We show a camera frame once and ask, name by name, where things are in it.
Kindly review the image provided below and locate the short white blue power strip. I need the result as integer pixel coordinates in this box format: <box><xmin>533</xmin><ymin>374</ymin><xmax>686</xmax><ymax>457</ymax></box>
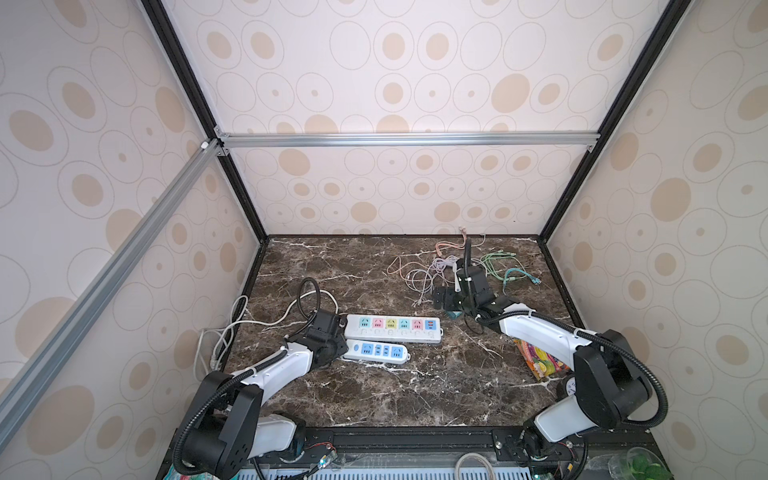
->
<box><xmin>343</xmin><ymin>339</ymin><xmax>410</xmax><ymax>365</ymax></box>

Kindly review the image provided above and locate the long white colourful power strip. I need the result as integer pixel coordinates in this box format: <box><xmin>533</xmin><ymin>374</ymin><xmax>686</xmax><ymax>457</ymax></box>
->
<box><xmin>344</xmin><ymin>314</ymin><xmax>443</xmax><ymax>344</ymax></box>

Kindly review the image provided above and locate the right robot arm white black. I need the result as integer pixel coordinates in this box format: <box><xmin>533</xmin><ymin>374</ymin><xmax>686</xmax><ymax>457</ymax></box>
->
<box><xmin>433</xmin><ymin>238</ymin><xmax>669</xmax><ymax>457</ymax></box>

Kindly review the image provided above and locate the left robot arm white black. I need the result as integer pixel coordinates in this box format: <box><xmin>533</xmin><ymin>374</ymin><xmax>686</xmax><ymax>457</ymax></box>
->
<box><xmin>171</xmin><ymin>277</ymin><xmax>348</xmax><ymax>479</ymax></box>

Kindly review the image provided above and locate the colourful candy bag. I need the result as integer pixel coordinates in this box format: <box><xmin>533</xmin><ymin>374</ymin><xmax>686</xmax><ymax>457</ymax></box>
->
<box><xmin>513</xmin><ymin>338</ymin><xmax>571</xmax><ymax>381</ymax></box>

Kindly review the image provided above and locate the black round clock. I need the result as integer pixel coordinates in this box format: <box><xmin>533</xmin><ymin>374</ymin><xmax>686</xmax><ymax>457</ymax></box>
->
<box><xmin>556</xmin><ymin>372</ymin><xmax>576</xmax><ymax>400</ymax></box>

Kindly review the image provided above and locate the clear cup with green leaves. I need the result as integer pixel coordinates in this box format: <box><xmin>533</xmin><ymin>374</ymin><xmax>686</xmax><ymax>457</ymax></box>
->
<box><xmin>608</xmin><ymin>447</ymin><xmax>673</xmax><ymax>480</ymax></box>

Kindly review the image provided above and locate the green usb cable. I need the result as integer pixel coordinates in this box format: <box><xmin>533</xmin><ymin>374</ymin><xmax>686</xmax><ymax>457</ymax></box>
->
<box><xmin>479</xmin><ymin>250</ymin><xmax>522</xmax><ymax>283</ymax></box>

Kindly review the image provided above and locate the white power strip cord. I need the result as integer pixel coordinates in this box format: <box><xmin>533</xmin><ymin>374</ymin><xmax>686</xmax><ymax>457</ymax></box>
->
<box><xmin>191</xmin><ymin>289</ymin><xmax>341</xmax><ymax>382</ymax></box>

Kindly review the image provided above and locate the lilac usb cable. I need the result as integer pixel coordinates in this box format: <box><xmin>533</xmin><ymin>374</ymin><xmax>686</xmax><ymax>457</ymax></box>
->
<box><xmin>413</xmin><ymin>255</ymin><xmax>460</xmax><ymax>295</ymax></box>

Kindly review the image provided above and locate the white usb cable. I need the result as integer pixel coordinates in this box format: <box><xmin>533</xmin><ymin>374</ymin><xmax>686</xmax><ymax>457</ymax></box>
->
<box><xmin>386</xmin><ymin>251</ymin><xmax>451</xmax><ymax>308</ymax></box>

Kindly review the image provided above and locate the teal usb cable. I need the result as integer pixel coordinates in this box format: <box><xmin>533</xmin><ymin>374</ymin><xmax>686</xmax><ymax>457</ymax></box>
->
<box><xmin>501</xmin><ymin>267</ymin><xmax>544</xmax><ymax>288</ymax></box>

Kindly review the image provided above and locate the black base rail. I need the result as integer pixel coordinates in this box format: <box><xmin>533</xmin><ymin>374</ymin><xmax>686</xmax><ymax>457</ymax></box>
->
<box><xmin>155</xmin><ymin>423</ymin><xmax>674</xmax><ymax>480</ymax></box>

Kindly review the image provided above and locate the horizontal aluminium rail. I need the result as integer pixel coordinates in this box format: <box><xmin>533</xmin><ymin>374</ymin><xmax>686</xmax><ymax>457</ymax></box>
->
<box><xmin>220</xmin><ymin>130</ymin><xmax>600</xmax><ymax>149</ymax></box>

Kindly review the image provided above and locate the diagonal aluminium rail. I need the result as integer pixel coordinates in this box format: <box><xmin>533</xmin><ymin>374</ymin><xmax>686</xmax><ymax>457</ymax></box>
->
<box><xmin>1</xmin><ymin>138</ymin><xmax>223</xmax><ymax>449</ymax></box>

